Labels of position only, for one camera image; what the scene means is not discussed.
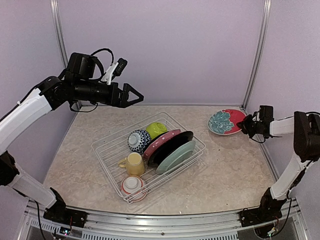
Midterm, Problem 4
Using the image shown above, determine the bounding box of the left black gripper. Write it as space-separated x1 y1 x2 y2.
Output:
73 78 144 107

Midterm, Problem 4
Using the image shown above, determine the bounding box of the red teal floral plate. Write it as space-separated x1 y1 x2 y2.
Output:
207 109 246 136

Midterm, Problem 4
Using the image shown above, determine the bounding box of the black plate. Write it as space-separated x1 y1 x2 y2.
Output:
147 131 194 168

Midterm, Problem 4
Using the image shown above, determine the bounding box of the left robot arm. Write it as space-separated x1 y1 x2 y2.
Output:
0 52 144 223

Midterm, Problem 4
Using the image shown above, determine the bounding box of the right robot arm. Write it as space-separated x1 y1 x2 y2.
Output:
236 105 320 222

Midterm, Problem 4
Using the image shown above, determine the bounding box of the green bowl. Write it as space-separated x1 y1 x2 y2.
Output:
145 122 168 140

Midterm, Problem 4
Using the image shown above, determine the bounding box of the blue white patterned bowl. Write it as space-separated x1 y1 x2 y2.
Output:
127 129 152 155

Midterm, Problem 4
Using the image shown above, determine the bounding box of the pink speckled plate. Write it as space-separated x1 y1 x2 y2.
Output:
142 129 181 160

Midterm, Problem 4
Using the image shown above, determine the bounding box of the light teal plate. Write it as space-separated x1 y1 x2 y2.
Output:
155 140 196 175

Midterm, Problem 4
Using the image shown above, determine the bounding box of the yellow mug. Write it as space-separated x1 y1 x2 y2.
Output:
117 152 146 176

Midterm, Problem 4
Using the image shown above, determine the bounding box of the white bowl red rim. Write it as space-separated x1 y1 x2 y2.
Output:
120 175 148 202

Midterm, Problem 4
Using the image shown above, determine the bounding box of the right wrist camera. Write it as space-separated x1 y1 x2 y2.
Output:
252 111 260 123

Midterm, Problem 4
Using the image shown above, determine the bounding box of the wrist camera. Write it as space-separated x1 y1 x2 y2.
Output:
99 58 128 85
252 111 260 123

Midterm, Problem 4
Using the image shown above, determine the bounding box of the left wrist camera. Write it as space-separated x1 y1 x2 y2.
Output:
99 58 128 85

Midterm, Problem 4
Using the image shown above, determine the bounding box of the white wire dish rack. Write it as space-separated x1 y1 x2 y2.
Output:
92 112 206 204

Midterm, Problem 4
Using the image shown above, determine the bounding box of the right aluminium frame post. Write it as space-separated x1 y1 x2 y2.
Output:
241 0 272 111

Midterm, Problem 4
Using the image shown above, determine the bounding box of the aluminium front rail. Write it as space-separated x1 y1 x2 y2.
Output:
17 200 310 240

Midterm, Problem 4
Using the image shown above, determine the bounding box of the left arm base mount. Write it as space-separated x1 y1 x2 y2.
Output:
43 202 88 228

